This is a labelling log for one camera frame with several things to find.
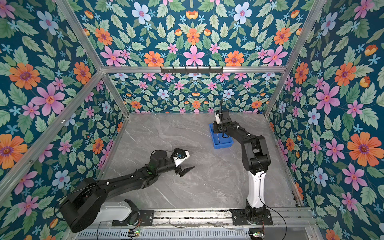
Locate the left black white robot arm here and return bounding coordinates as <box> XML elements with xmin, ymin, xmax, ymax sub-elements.
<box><xmin>59</xmin><ymin>148</ymin><xmax>192</xmax><ymax>233</ymax></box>

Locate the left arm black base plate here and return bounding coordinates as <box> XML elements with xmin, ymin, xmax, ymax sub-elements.
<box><xmin>112</xmin><ymin>210</ymin><xmax>155</xmax><ymax>227</ymax></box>

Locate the small green circuit board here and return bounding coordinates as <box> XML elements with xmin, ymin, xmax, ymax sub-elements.
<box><xmin>128</xmin><ymin>229</ymin><xmax>140</xmax><ymax>238</ymax></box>

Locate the black bracket on top bar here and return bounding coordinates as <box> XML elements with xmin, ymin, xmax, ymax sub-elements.
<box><xmin>160</xmin><ymin>67</ymin><xmax>224</xmax><ymax>74</ymax></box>

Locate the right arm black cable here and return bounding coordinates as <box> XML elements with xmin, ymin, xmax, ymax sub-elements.
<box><xmin>259</xmin><ymin>179</ymin><xmax>288</xmax><ymax>240</ymax></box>

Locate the aluminium front mounting rail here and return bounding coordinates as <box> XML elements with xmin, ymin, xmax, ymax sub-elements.
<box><xmin>70</xmin><ymin>207</ymin><xmax>319</xmax><ymax>229</ymax></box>

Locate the blue plastic bin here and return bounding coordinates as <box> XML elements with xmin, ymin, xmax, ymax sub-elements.
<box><xmin>209</xmin><ymin>124</ymin><xmax>234</xmax><ymax>150</ymax></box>

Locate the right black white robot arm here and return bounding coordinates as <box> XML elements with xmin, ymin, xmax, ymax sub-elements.
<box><xmin>213</xmin><ymin>110</ymin><xmax>271</xmax><ymax>224</ymax></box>

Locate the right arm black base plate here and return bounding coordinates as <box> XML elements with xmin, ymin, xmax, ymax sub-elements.
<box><xmin>230</xmin><ymin>207</ymin><xmax>273</xmax><ymax>226</ymax></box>

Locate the white vented cable duct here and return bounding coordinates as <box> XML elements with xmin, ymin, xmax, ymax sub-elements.
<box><xmin>76</xmin><ymin>229</ymin><xmax>251</xmax><ymax>240</ymax></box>

